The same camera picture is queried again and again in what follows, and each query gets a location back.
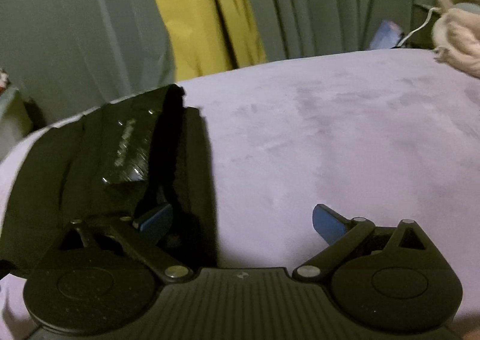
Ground black pants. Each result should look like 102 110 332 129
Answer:
1 84 216 278

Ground lavender bed blanket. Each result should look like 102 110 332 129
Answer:
1 49 479 339

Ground small pink white figurine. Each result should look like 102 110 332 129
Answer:
0 68 10 93

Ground blue white box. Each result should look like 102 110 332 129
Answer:
368 19 404 50

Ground grey-green curtain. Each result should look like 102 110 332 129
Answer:
1 0 436 122

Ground beige plush toy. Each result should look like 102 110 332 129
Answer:
432 0 480 78

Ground yellow curtain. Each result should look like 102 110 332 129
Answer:
155 0 267 82

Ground white cable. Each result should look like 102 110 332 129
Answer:
395 5 443 49

